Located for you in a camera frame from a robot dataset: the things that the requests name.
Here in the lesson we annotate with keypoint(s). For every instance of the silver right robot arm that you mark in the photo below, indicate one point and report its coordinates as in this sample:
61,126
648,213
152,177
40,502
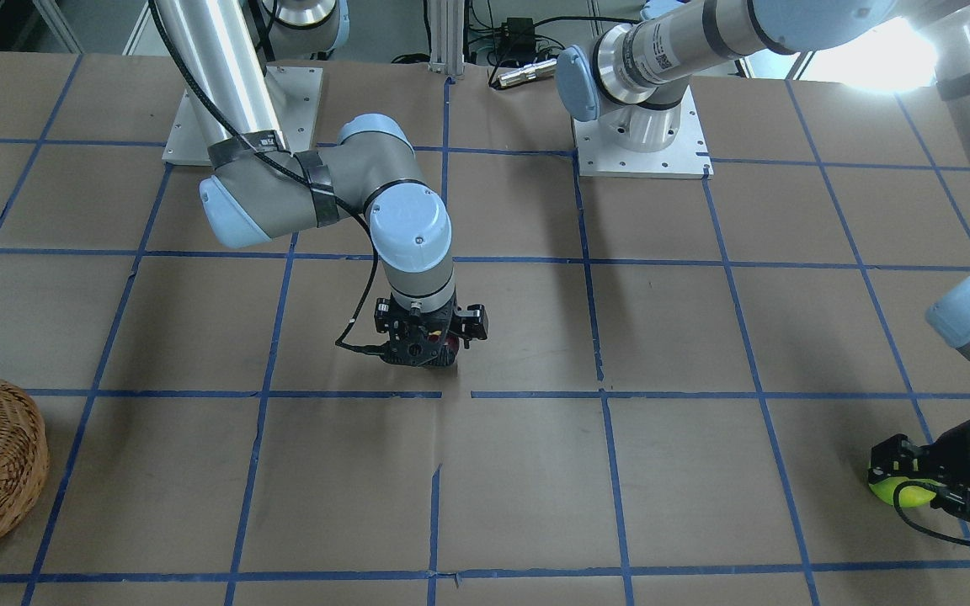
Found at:
211,45

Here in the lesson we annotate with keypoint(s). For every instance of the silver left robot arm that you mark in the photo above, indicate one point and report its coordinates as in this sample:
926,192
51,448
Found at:
633,63

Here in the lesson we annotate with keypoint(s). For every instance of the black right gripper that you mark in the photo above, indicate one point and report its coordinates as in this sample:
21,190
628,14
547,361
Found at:
471,321

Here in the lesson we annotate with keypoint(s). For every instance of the green apple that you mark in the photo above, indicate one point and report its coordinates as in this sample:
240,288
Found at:
908,497

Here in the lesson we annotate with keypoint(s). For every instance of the black power adapter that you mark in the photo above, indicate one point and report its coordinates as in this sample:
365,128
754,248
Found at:
517,35

